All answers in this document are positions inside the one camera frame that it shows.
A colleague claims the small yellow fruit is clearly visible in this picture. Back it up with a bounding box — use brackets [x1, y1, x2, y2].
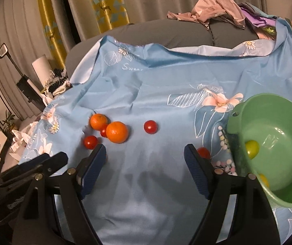
[259, 174, 270, 188]

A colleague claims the yellow patterned curtain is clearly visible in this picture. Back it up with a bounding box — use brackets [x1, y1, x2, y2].
[86, 0, 130, 34]
[36, 0, 68, 62]

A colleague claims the white cylinder lamp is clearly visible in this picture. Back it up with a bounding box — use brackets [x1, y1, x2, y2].
[32, 54, 52, 86]

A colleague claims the black stick vacuum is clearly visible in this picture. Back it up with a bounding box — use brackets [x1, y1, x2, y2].
[0, 45, 47, 108]

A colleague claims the potted green plant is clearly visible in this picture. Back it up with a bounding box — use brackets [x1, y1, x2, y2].
[2, 111, 17, 134]

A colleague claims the green-yellow round fruit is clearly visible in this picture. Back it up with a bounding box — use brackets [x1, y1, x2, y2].
[245, 140, 260, 159]

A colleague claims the pile of household clutter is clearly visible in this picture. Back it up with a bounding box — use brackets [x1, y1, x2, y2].
[42, 68, 72, 100]

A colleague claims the beige pink garment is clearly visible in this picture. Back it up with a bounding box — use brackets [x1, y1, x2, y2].
[168, 0, 246, 30]

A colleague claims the purple cloth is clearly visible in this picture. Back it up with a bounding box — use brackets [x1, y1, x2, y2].
[240, 5, 276, 28]

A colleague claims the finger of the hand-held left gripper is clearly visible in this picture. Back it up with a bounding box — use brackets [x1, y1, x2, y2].
[19, 154, 51, 170]
[0, 152, 68, 185]

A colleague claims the light blue floral sheet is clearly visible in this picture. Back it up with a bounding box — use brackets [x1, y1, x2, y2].
[18, 18, 292, 245]

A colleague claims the white crumpled paper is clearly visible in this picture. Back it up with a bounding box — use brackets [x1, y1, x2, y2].
[10, 125, 32, 159]

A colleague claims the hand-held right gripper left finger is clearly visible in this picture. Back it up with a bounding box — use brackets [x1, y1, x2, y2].
[13, 144, 107, 245]

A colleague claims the grey sofa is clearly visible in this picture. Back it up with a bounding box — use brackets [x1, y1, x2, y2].
[65, 0, 292, 82]

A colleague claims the orange mandarin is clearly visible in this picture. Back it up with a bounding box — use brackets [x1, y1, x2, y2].
[106, 121, 129, 144]
[90, 114, 109, 130]

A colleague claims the green plastic bowl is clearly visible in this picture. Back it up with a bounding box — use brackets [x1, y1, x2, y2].
[226, 93, 292, 208]

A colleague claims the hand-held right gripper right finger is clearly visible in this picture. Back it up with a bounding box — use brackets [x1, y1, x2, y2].
[184, 144, 281, 245]

